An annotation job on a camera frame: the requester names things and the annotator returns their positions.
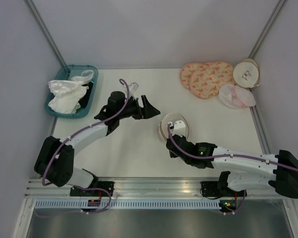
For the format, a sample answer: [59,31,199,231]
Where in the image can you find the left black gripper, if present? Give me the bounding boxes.
[118,96,160,120]

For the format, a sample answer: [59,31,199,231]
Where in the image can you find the round mesh laundry bag glasses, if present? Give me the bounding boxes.
[157,113,189,143]

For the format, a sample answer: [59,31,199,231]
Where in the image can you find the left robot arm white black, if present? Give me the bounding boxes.
[34,91,160,196]

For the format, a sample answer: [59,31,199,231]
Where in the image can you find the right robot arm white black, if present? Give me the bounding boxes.
[166,135,298,199]

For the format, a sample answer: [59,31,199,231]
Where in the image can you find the floral heart laundry bag back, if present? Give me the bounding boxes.
[180,61,226,89]

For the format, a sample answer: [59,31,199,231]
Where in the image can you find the floral heart laundry bag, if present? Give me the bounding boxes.
[189,61,234,99]
[180,61,226,89]

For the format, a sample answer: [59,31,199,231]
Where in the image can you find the floral heart laundry bag front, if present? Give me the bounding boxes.
[189,61,234,99]

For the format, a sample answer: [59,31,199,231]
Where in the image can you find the white mesh bag pink trim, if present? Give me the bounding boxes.
[219,84,256,109]

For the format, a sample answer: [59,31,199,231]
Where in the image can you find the white bra in basket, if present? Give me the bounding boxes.
[48,69,94,114]

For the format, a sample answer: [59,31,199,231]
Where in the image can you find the round mesh bag at corner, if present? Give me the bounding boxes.
[232,59,260,89]

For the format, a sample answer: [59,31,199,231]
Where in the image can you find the black garment in basket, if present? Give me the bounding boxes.
[78,82,94,109]

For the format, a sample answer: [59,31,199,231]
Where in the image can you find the teal plastic basket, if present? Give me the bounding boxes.
[45,64,98,119]

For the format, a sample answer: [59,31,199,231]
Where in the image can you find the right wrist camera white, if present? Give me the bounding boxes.
[167,120,187,137]

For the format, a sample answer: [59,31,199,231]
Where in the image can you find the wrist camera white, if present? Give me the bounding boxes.
[128,82,139,99]
[167,120,187,137]

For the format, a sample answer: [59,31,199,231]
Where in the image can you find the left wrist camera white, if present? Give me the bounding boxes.
[128,82,139,99]

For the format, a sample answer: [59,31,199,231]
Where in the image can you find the aluminium rail front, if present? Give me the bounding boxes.
[27,177,284,200]

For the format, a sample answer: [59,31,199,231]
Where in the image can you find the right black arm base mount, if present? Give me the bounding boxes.
[200,181,229,200]

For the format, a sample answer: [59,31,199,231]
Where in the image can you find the white slotted cable duct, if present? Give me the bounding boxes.
[35,199,221,210]

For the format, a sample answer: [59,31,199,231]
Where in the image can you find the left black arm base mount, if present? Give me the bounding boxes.
[70,181,115,197]

